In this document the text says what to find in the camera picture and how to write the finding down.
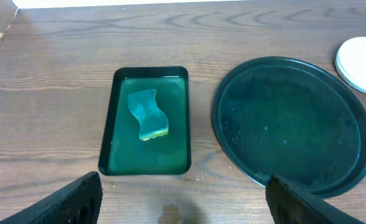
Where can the rectangular dark green tray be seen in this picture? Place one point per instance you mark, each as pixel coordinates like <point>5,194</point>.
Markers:
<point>122,151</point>

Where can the green scrubbing sponge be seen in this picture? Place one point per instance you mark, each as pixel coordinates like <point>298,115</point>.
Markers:
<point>153,122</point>

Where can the light green plate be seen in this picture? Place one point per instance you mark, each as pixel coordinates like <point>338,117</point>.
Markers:
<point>350,63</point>

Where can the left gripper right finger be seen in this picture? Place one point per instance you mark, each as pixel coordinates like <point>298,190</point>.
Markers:
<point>291,203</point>

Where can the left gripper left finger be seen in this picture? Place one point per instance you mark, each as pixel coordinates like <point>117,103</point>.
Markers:
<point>77,202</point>

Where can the round black tray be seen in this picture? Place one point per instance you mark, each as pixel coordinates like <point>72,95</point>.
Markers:
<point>284,116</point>

